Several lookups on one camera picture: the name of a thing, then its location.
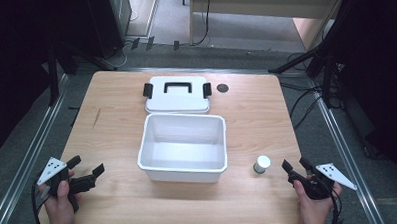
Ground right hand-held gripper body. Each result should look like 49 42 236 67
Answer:
286 162 359 202

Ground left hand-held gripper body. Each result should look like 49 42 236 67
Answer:
35 156 98 215

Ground small silver cylinder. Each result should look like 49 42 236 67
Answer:
252 154 272 175

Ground white plastic storage box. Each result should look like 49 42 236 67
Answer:
135 110 229 186

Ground white box lid black handle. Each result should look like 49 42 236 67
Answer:
141 74 214 116

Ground person's right hand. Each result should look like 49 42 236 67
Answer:
293 173 344 224

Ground person's left hand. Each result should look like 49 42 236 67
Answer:
37 169 82 224

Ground black metal stand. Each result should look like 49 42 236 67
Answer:
266 36 345 112
43 38 119 107

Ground dark cabinet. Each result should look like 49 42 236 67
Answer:
82 0 135 60

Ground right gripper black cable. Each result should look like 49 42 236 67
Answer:
328 188 341 224

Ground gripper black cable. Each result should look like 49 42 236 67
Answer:
30 182 48 224
328 188 341 224

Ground aluminium floor rail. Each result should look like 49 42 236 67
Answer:
307 75 387 224
0 73 74 224

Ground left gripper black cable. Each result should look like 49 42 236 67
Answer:
30 182 48 224

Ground black floor cables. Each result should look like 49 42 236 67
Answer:
277 51 325 131

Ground light wooden desk frame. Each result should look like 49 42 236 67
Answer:
187 0 350 56

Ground black hanging cable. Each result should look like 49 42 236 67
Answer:
182 0 214 47

